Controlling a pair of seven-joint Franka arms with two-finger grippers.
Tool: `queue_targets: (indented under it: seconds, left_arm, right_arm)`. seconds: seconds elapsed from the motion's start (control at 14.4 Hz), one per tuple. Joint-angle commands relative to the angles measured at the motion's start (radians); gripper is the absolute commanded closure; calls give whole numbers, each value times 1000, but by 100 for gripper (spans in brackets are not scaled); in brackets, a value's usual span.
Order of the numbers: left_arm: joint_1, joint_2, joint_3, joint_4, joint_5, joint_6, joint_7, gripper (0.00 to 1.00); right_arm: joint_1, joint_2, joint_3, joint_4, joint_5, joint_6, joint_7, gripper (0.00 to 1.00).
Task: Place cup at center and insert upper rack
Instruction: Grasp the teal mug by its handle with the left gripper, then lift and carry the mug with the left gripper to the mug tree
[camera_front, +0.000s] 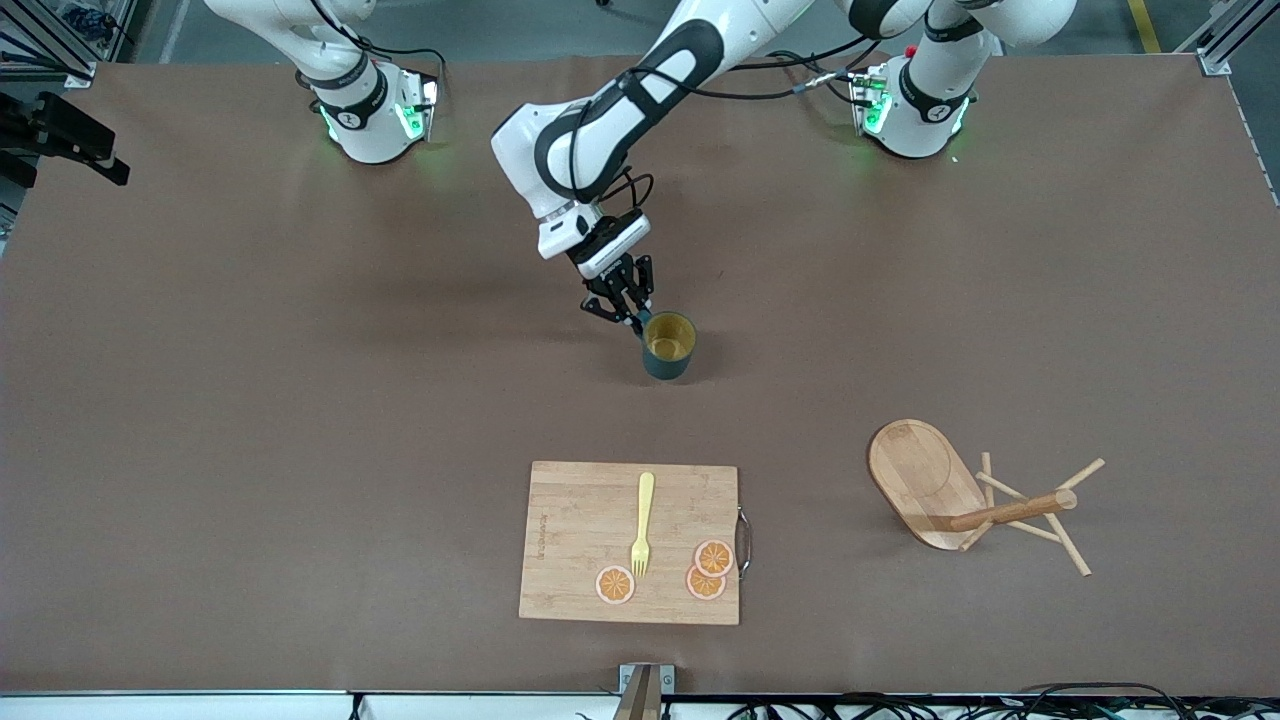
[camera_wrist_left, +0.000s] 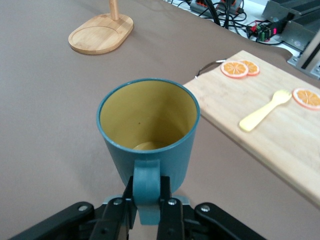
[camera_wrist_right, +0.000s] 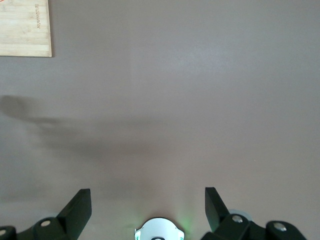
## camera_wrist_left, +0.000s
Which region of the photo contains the teal cup yellow inside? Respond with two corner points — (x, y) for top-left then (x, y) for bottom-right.
(96, 78), (201, 226)

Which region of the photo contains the wooden cutting board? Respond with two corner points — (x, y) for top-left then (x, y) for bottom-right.
(183, 49), (320, 210)

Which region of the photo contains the yellow plastic fork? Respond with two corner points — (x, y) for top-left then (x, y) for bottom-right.
(239, 89), (293, 133)

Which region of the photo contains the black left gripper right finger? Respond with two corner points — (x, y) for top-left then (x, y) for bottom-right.
(156, 176), (266, 240)

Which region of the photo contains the black cable bundle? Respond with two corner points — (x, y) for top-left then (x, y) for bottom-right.
(203, 0), (251, 30)

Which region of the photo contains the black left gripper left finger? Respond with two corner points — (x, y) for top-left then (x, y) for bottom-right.
(9, 176), (137, 240)

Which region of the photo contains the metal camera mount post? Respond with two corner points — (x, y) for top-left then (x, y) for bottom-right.
(286, 29), (320, 80)

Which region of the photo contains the electronics module red display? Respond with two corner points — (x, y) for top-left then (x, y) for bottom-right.
(246, 19), (286, 43)

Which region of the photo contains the grey metal box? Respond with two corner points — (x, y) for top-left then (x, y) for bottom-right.
(264, 0), (320, 51)

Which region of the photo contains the orange slice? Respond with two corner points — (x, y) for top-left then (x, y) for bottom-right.
(220, 60), (250, 79)
(239, 59), (261, 77)
(292, 87), (320, 111)

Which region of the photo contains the grey power strip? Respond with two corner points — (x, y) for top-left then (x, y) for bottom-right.
(189, 0), (245, 16)

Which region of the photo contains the wooden cup rack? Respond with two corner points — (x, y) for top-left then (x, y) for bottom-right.
(68, 0), (134, 55)

